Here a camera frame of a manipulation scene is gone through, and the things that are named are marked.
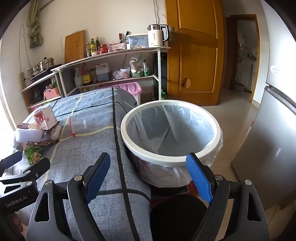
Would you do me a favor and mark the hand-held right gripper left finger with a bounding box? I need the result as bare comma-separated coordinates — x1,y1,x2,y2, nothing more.
26,152,111,241

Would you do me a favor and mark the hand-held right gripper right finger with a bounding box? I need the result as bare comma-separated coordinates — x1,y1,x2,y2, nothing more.
186,152,270,241

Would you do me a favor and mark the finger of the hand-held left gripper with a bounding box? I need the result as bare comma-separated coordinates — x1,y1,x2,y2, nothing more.
22,158,51,183
0,152,23,173

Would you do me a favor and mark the green snack packet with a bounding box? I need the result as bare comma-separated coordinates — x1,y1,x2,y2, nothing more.
24,142,44,165

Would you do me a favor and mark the dark brown glossy wrapper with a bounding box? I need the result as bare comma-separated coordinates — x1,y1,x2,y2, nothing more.
27,139,60,147

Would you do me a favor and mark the beige paper bag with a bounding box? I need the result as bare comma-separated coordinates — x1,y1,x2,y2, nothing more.
13,127,51,149

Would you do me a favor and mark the purple white carton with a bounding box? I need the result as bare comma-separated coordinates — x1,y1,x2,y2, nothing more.
33,105,58,130

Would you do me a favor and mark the white bin with plastic liner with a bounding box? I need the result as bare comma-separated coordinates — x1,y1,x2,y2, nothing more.
121,100,223,188

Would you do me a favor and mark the clear plastic cup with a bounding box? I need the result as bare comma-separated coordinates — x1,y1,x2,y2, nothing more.
69,117,87,136

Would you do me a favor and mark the person's left hand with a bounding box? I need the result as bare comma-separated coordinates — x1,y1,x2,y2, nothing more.
9,212,23,234

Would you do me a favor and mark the blue plaid blanket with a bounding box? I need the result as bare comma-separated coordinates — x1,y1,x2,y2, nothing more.
5,87,152,241

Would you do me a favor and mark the pink cardboard box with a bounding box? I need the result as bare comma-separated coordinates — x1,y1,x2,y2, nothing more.
28,103,47,113

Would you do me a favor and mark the black small cooker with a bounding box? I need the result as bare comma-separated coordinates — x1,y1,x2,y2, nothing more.
30,87,44,102

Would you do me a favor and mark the pink woven basket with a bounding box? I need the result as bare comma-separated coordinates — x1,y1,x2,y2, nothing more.
44,87,60,100

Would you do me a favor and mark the silver refrigerator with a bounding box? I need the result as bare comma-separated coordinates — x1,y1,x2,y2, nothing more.
231,62,296,230

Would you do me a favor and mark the small white shelf rack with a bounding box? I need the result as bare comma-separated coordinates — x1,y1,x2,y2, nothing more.
21,73,62,109

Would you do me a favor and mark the black induction cooker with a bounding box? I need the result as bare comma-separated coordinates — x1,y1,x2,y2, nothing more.
30,70,56,81

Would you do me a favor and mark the white plastic bottle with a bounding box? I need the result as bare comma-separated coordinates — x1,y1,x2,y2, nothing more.
74,67,83,88

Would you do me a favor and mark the oil bottle yellow label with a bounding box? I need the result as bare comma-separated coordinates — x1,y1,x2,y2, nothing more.
81,62,92,86

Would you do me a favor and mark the steel steamer pot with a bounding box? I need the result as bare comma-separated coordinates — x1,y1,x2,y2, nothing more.
38,57,56,70

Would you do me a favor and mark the clear jerrycan dark liquid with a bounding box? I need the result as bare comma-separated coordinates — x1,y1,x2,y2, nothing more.
95,63,111,82

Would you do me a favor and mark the stuffed plastic bag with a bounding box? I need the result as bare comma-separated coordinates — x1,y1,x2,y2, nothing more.
129,53,145,73

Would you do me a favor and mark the wooden cutting board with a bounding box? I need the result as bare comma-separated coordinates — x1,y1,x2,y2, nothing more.
64,30,85,63

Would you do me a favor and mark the wooden door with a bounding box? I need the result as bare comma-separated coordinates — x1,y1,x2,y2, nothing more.
165,0,226,106

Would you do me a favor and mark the large white shelf rack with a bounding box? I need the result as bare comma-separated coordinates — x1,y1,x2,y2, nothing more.
51,46,171,100

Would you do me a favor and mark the hanging green cloth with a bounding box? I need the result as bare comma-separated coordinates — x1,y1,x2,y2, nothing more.
26,0,43,48

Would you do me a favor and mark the clear storage box white lid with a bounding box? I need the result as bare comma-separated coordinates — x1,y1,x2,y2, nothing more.
126,34,149,49

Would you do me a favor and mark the white electric kettle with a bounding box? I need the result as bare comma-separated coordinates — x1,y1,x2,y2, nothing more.
147,24,170,48

